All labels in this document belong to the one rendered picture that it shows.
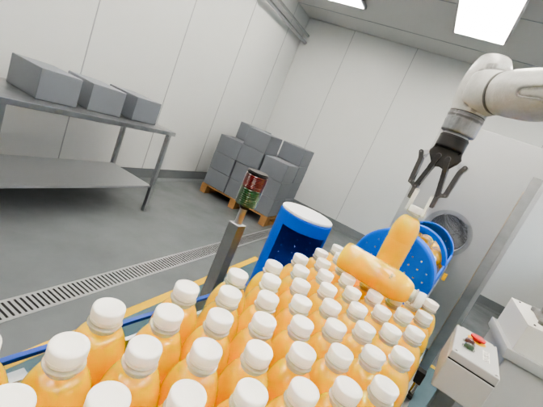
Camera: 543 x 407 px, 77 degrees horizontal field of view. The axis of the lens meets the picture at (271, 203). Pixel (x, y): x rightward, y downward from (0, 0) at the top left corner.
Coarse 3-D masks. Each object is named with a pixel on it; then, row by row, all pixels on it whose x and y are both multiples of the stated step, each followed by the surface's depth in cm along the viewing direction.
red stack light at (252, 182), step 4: (248, 172) 93; (248, 176) 92; (252, 176) 92; (244, 180) 94; (248, 180) 92; (252, 180) 92; (256, 180) 92; (260, 180) 92; (264, 180) 93; (244, 184) 93; (248, 184) 92; (252, 184) 92; (256, 184) 92; (260, 184) 93; (264, 184) 94; (248, 188) 92; (252, 188) 92; (256, 188) 92; (260, 188) 93; (260, 192) 94
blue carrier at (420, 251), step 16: (432, 224) 190; (368, 240) 123; (384, 240) 120; (416, 240) 114; (448, 240) 186; (416, 256) 114; (432, 256) 115; (448, 256) 186; (416, 272) 114; (432, 272) 112; (416, 288) 114
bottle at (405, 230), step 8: (400, 216) 98; (408, 216) 96; (416, 216) 96; (400, 224) 96; (408, 224) 95; (416, 224) 95; (392, 232) 98; (400, 232) 96; (408, 232) 95; (416, 232) 95; (392, 240) 97; (400, 240) 96; (408, 240) 95; (384, 248) 99; (392, 248) 97; (400, 248) 96; (408, 248) 96; (376, 256) 101; (384, 256) 98; (392, 256) 97; (400, 256) 96; (392, 264) 97; (400, 264) 98
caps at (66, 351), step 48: (192, 288) 53; (336, 288) 76; (0, 336) 32; (144, 336) 40; (336, 336) 59; (384, 336) 68; (96, 384) 32; (192, 384) 36; (240, 384) 39; (336, 384) 46; (384, 384) 50
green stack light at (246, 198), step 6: (240, 192) 94; (246, 192) 93; (252, 192) 93; (258, 192) 94; (240, 198) 94; (246, 198) 93; (252, 198) 93; (258, 198) 94; (240, 204) 94; (246, 204) 93; (252, 204) 94
